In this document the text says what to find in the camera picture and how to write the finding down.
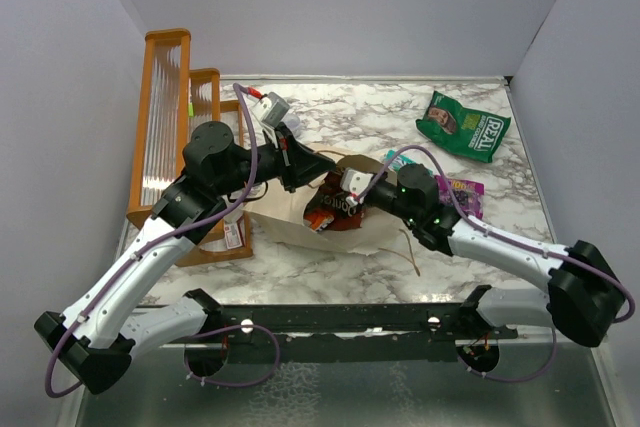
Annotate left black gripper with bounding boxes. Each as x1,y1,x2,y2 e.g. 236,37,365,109
216,122,337,197

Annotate teal snack packet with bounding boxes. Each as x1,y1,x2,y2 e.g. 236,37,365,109
383,149,415,172

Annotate red snack packet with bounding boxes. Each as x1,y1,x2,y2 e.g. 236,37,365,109
303,172,364,231

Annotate beige paper bag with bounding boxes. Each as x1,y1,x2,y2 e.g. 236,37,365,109
245,145,419,271

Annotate magenta snack packet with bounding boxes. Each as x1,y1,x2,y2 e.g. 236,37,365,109
434,175,485,219

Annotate green crisps bag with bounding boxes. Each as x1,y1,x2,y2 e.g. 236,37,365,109
415,91,511,163

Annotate orange snack packet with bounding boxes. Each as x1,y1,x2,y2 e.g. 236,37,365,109
303,209,334,232

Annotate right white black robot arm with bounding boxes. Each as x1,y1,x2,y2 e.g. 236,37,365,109
364,164,625,347

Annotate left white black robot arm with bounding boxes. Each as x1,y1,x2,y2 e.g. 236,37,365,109
34,121,335,398

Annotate small clear plastic cup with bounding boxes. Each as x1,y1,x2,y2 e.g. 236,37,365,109
284,117,302,136

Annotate red white label card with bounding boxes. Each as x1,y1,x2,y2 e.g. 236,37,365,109
223,211,245,250

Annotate wooden tiered display rack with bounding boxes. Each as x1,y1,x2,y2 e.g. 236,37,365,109
125,28,254,267

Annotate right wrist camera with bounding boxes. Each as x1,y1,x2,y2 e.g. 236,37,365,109
340,168,374,207

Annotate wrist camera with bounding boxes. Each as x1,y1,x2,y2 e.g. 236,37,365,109
340,168,374,207
254,92,290,128

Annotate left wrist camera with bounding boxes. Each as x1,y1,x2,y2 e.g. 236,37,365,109
254,92,290,128

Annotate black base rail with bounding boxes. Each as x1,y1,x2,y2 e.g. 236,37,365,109
184,286,517,375

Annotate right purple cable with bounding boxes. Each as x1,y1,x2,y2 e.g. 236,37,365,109
349,145,637,383

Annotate purple cable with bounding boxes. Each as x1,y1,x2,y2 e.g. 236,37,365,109
44,82,281,397
349,145,637,383

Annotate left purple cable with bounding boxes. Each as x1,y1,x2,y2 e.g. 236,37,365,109
44,82,281,397

